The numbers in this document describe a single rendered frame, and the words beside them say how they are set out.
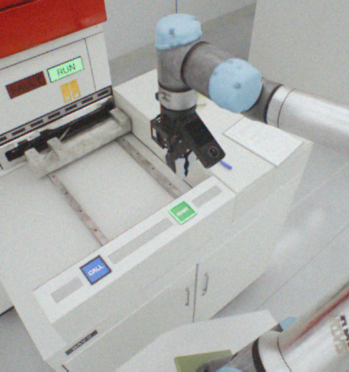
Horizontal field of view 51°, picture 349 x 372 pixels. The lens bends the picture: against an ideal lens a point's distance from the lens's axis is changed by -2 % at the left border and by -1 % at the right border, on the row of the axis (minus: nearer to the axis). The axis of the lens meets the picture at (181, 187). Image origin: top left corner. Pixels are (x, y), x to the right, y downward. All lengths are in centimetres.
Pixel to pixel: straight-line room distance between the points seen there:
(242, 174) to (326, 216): 130
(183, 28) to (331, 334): 47
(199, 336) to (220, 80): 63
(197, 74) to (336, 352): 42
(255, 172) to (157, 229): 33
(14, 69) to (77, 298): 67
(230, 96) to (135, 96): 79
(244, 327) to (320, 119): 56
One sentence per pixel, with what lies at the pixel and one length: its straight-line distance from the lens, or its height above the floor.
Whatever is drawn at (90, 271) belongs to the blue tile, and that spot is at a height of 96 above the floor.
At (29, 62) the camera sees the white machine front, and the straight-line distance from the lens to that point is 119.
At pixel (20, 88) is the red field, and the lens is 121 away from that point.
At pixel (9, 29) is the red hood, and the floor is 129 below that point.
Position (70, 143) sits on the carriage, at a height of 88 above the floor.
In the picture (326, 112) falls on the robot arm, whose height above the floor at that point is 137.
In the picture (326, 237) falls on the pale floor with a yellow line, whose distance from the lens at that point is 220.
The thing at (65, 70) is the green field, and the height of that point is 110.
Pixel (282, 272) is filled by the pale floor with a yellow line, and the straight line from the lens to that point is 201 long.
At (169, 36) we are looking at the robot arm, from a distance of 60.
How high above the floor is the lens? 173
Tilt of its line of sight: 50 degrees down
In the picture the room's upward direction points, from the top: straight up
